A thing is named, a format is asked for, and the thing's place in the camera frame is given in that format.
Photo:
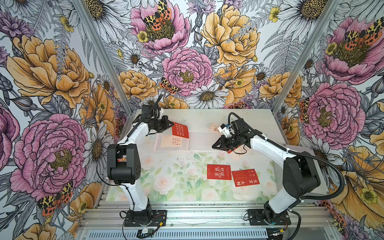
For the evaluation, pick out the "red money money card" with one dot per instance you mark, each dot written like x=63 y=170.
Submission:
x=180 y=130

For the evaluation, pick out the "pale pink text card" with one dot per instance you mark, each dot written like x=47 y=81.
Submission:
x=171 y=142

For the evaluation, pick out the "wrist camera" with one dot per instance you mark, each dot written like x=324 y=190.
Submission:
x=151 y=111
x=225 y=129

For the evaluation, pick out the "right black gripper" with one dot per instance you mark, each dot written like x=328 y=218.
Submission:
x=222 y=144

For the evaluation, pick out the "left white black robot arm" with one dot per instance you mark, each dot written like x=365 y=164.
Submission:
x=124 y=165

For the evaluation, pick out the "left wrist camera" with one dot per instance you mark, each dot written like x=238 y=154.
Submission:
x=151 y=111

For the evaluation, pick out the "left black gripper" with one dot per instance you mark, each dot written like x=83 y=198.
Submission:
x=166 y=124

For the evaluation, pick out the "red and pink card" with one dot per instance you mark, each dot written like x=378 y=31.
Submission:
x=238 y=153

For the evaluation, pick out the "red card gold characters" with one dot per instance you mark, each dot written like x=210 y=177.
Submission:
x=244 y=178

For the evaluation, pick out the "aluminium front rail frame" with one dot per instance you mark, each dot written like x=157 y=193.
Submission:
x=207 y=221

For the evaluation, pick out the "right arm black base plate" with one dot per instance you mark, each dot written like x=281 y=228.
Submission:
x=260 y=217

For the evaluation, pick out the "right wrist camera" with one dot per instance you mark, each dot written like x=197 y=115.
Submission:
x=225 y=129

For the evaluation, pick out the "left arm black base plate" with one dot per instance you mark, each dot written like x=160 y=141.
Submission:
x=145 y=219

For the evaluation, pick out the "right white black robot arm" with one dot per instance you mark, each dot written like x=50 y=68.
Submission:
x=300 y=175

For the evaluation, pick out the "pink elephant photo album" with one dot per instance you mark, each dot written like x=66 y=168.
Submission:
x=198 y=142

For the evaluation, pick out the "pale card red characters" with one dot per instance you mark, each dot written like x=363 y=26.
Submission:
x=213 y=128

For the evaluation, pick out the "red card white characters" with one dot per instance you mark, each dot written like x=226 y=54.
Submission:
x=219 y=172

